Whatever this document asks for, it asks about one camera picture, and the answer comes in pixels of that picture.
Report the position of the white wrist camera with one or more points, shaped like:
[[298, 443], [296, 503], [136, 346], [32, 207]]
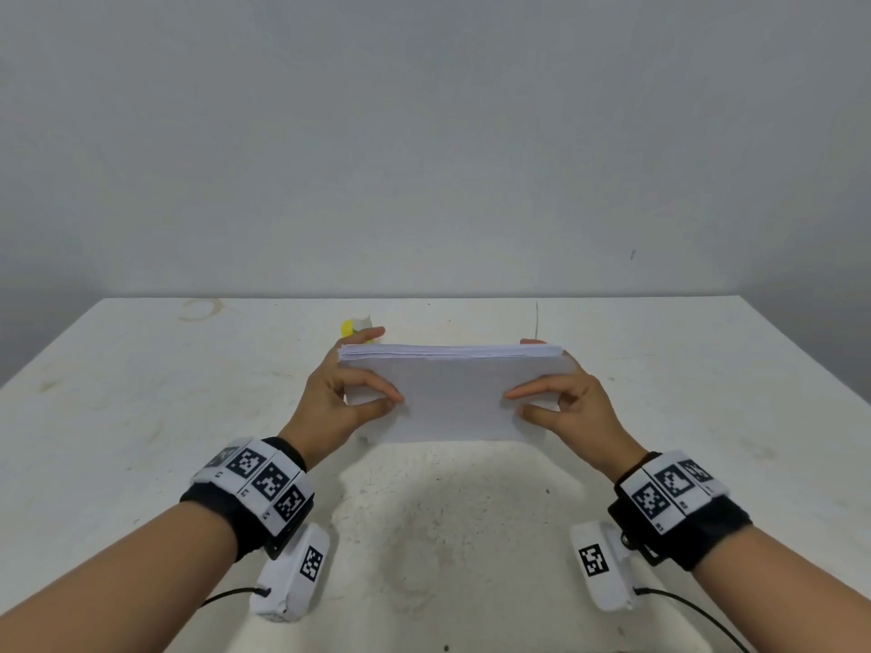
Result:
[[606, 564], [293, 571]]

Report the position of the person's right forearm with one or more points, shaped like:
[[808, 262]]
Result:
[[796, 598]]

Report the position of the person's left forearm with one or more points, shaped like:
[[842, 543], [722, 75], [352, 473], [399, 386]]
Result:
[[95, 585]]

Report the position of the person's left hand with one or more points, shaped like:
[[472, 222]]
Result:
[[334, 408]]

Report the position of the black marker wristband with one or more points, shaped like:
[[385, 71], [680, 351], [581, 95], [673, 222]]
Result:
[[252, 494], [678, 507]]

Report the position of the glued white paper sheet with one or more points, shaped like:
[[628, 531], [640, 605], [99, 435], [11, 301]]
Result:
[[463, 394]]

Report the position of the person's right hand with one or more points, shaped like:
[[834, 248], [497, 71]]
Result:
[[579, 415]]

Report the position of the yellow glue cap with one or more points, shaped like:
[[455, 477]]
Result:
[[349, 326]]

